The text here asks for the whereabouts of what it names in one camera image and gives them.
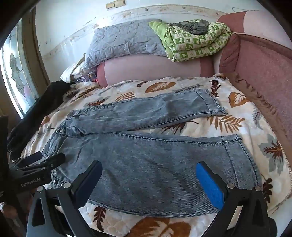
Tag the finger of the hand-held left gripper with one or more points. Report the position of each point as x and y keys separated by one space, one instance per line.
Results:
x=32 y=157
x=53 y=160

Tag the grey quilted blanket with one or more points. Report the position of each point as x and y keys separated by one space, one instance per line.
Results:
x=123 y=41

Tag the white pillow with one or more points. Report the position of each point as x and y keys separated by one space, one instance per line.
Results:
x=68 y=73

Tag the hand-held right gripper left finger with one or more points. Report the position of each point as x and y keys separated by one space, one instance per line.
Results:
x=91 y=180

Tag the blue denim pants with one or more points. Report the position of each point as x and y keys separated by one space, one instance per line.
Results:
x=148 y=164

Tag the black cloth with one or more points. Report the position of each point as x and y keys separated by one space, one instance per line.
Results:
x=38 y=114

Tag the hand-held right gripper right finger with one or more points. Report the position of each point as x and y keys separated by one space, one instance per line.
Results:
x=209 y=184

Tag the wall switch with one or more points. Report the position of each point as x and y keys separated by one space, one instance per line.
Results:
x=118 y=3

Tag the leaf print blanket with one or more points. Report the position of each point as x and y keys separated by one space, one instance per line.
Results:
x=251 y=127

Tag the grey crumpled garment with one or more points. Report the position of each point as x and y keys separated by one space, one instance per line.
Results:
x=194 y=26

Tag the green patterned quilt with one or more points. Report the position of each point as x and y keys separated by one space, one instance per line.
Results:
x=194 y=45

